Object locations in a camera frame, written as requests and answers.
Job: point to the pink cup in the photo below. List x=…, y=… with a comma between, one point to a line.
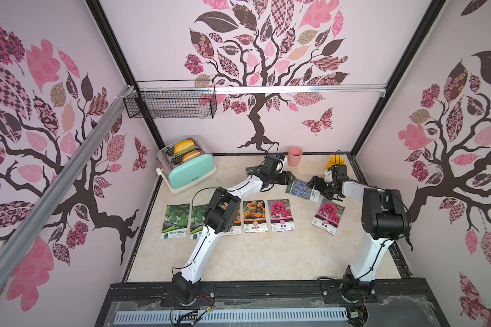
x=294, y=156

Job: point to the toast slice front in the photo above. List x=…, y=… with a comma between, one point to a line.
x=191, y=155

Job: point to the toast slice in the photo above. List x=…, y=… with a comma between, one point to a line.
x=184, y=146
x=191, y=155

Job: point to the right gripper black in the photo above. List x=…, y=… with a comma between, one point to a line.
x=320, y=184

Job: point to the mint green toaster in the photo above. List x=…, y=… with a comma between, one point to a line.
x=179, y=176

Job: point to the lavender seed packet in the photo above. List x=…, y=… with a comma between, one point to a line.
x=253, y=168
x=300, y=189

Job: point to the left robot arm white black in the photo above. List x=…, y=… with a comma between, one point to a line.
x=220, y=216

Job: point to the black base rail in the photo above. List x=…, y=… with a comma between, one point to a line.
x=393, y=302

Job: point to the black wire basket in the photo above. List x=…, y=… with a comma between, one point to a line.
x=172, y=99

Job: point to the green plant seed packet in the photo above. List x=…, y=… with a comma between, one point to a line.
x=175, y=221

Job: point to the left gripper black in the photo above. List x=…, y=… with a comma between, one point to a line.
x=284, y=177

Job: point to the marigold seed packet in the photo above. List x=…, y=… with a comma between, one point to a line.
x=255, y=216
x=236, y=228

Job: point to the toast slice rear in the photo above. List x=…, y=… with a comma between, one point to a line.
x=184, y=146

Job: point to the yellow mug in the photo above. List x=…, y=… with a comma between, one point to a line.
x=334, y=161

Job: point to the aluminium rail left wall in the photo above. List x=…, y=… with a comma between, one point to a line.
x=24, y=236

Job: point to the pink flower seed packet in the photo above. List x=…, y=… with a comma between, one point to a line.
x=281, y=218

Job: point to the aluminium rail back wall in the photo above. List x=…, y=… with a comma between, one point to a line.
x=341, y=88

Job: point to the white vented cable duct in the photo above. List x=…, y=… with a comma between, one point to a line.
x=229, y=316

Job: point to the aluminium rail wall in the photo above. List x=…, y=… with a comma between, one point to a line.
x=24, y=236
x=341, y=88

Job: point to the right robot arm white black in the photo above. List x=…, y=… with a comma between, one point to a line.
x=384, y=218

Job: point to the pink flower packet edge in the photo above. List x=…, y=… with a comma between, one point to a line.
x=328, y=216

